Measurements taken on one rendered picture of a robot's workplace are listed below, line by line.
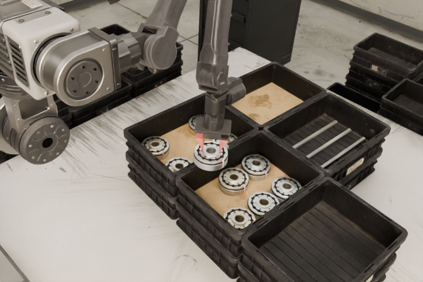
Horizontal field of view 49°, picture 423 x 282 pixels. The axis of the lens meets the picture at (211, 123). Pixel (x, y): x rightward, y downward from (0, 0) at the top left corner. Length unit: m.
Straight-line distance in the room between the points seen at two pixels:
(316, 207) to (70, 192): 0.88
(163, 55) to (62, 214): 0.84
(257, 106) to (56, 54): 1.15
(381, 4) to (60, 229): 3.91
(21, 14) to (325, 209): 1.08
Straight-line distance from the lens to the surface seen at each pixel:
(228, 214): 1.46
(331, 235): 1.52
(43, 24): 1.02
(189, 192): 1.42
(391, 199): 1.89
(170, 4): 1.09
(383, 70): 3.06
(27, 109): 1.29
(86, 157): 1.91
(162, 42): 1.05
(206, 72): 1.22
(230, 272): 1.50
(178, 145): 1.73
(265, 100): 2.00
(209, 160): 1.36
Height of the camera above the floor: 1.97
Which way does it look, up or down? 38 degrees down
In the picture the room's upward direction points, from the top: 4 degrees clockwise
